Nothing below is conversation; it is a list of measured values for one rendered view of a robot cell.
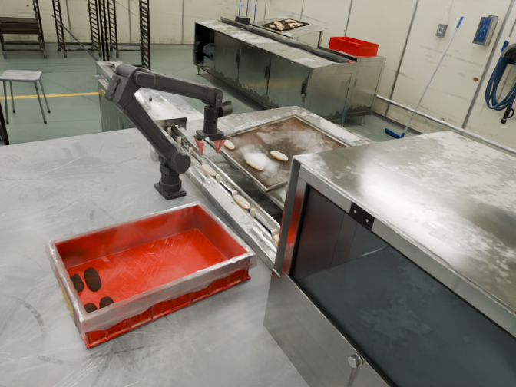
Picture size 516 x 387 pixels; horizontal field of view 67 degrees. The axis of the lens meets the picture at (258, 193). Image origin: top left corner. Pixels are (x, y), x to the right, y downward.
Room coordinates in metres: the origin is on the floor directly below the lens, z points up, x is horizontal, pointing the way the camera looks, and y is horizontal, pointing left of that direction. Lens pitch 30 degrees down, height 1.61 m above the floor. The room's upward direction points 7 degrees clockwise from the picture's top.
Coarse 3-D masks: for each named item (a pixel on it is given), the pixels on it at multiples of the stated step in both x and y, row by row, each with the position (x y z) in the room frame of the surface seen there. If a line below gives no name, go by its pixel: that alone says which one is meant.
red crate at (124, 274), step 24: (168, 240) 1.01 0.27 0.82; (192, 240) 1.02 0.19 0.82; (96, 264) 0.85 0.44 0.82; (120, 264) 0.87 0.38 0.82; (144, 264) 0.88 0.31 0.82; (168, 264) 0.89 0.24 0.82; (192, 264) 0.91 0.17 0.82; (120, 288) 0.77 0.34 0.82; (144, 288) 0.79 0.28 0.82; (216, 288) 0.80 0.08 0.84; (144, 312) 0.67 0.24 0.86; (168, 312) 0.70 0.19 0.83; (96, 336) 0.59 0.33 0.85
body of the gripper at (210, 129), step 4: (204, 120) 1.48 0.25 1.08; (204, 124) 1.48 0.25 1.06; (208, 124) 1.47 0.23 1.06; (212, 124) 1.47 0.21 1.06; (216, 124) 1.48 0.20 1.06; (204, 128) 1.48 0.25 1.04; (208, 128) 1.47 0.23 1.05; (212, 128) 1.47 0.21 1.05; (216, 128) 1.48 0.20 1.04; (196, 132) 1.49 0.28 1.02; (200, 132) 1.48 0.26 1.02; (204, 132) 1.48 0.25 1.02; (208, 132) 1.47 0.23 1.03; (212, 132) 1.47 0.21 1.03; (216, 132) 1.49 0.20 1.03; (220, 132) 1.51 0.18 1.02; (200, 136) 1.45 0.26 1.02; (204, 136) 1.45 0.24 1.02; (208, 136) 1.46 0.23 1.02
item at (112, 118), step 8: (104, 88) 2.64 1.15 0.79; (168, 96) 2.56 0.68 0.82; (176, 96) 2.58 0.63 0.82; (104, 104) 2.68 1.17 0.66; (112, 104) 2.49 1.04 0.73; (176, 104) 2.40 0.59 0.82; (184, 104) 2.43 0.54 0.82; (104, 112) 2.70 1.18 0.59; (112, 112) 2.50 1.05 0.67; (120, 112) 2.34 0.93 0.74; (184, 112) 2.28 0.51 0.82; (192, 112) 2.30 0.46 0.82; (104, 120) 2.71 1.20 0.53; (112, 120) 2.52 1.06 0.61; (120, 120) 2.35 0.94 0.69; (128, 120) 2.18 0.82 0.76; (104, 128) 2.73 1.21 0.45; (112, 128) 2.53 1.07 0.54; (120, 128) 2.36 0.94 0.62; (128, 128) 2.19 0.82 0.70
